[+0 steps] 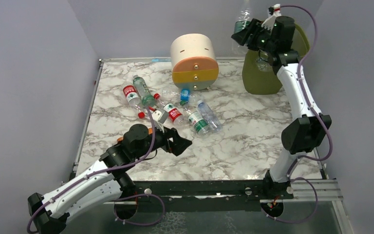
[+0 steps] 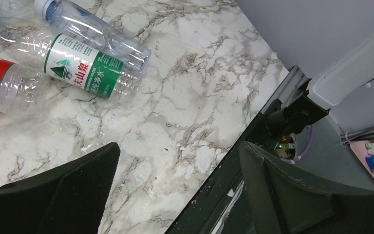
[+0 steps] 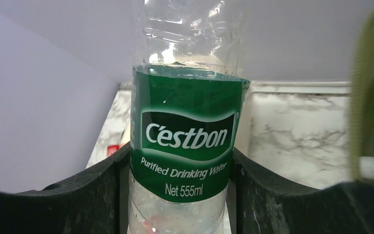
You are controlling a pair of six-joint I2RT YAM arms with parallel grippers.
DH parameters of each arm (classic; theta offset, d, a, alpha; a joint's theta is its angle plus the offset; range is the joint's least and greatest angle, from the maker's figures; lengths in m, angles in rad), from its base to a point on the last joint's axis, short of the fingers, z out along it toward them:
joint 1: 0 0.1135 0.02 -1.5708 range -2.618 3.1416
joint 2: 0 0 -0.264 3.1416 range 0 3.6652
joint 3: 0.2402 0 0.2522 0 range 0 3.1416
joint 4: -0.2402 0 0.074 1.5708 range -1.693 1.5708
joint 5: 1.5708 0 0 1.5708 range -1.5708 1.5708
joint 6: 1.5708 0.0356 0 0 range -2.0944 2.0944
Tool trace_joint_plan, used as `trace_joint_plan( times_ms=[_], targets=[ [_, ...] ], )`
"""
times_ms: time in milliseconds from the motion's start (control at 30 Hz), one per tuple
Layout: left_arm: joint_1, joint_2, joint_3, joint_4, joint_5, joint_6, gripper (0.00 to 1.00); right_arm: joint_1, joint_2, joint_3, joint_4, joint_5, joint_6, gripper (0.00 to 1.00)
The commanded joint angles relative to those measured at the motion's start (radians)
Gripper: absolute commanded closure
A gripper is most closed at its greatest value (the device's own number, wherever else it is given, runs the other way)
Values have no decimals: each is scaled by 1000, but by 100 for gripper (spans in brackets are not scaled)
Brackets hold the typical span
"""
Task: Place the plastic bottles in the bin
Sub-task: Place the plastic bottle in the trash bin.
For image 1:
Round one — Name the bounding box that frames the cream round drawer cabinet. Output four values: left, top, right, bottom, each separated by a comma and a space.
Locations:
170, 33, 219, 91

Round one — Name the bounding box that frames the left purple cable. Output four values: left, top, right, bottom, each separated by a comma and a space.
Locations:
26, 108, 167, 234

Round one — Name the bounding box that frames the green plastic waste bin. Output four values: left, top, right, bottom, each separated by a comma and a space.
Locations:
242, 24, 310, 95

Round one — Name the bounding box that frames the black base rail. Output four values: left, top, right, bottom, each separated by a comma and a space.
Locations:
57, 179, 343, 214

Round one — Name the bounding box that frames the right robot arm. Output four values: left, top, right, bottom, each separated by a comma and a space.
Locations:
231, 16, 332, 196

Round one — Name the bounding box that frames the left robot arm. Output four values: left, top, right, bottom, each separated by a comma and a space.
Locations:
27, 124, 192, 234

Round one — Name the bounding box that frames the small red label bottle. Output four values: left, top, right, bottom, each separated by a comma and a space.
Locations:
122, 82, 145, 119

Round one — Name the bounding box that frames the red label Nongfu bottle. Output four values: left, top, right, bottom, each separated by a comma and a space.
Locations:
153, 93, 184, 125

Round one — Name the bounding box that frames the green tea bottle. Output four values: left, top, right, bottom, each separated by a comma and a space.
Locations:
132, 75, 156, 107

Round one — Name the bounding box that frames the blue label clear bottle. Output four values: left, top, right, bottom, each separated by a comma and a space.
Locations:
160, 88, 205, 104

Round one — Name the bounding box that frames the orange label bottle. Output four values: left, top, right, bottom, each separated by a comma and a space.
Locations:
116, 125, 152, 143

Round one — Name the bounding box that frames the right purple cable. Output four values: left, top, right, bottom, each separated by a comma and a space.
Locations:
260, 4, 334, 225

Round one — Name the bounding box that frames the purple cable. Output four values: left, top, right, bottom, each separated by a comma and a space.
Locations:
26, 108, 167, 234
260, 4, 334, 225

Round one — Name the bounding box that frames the dark green label bottle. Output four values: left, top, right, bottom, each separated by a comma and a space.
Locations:
232, 0, 254, 55

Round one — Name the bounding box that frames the clear blue tinted bottle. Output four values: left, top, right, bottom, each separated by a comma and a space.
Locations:
197, 100, 223, 132

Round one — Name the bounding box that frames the green label Nongfu bottle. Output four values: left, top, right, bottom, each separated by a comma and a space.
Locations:
180, 100, 210, 136

